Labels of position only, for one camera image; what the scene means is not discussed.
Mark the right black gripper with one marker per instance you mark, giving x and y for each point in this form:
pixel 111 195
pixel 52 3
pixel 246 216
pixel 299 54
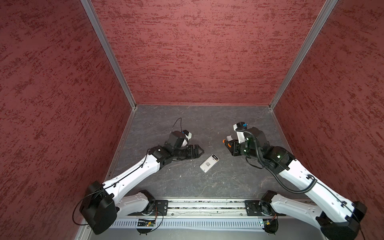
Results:
pixel 234 150

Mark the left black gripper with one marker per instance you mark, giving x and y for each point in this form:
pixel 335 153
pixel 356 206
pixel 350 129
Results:
pixel 195 152

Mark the white AC remote control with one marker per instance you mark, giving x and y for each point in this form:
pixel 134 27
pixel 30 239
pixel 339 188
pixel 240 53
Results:
pixel 209 163

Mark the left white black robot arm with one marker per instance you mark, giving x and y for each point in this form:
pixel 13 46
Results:
pixel 104 203

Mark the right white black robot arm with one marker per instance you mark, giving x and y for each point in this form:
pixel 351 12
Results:
pixel 335 216

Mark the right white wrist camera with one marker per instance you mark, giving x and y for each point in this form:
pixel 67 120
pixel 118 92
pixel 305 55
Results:
pixel 241 129

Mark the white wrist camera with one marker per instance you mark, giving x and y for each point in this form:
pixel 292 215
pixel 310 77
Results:
pixel 241 129
pixel 187 134

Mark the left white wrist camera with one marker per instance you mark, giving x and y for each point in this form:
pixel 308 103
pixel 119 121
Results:
pixel 187 134

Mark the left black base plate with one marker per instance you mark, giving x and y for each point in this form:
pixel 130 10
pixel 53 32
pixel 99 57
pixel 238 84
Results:
pixel 159 208

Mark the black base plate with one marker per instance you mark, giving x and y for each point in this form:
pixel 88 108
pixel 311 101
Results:
pixel 159 208
pixel 256 209

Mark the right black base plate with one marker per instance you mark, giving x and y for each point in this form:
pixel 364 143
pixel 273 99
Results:
pixel 256 209

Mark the white slotted cable duct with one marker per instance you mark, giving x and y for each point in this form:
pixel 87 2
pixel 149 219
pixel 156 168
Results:
pixel 191 224

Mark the right aluminium corner post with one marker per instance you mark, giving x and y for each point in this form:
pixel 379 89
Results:
pixel 317 26

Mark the aluminium corner post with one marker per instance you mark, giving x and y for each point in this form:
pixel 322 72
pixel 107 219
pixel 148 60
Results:
pixel 97 26
pixel 317 26

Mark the left aluminium corner post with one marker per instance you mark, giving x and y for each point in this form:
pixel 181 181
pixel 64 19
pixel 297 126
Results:
pixel 97 26

